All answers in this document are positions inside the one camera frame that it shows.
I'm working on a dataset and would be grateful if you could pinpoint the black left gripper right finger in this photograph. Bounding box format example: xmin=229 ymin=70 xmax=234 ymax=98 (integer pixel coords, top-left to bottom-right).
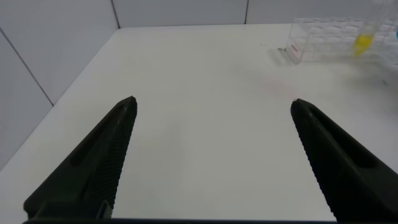
xmin=290 ymin=98 xmax=398 ymax=223

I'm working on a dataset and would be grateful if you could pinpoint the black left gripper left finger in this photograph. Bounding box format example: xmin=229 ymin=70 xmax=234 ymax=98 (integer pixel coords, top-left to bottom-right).
xmin=23 ymin=95 xmax=138 ymax=220

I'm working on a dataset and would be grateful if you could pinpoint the test tube with yellow pigment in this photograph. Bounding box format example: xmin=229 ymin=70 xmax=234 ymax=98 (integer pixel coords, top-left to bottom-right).
xmin=352 ymin=0 xmax=394 ymax=58

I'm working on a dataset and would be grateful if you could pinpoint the clear plastic test tube rack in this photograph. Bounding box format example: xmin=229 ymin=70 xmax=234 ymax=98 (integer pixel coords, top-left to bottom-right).
xmin=284 ymin=16 xmax=398 ymax=65

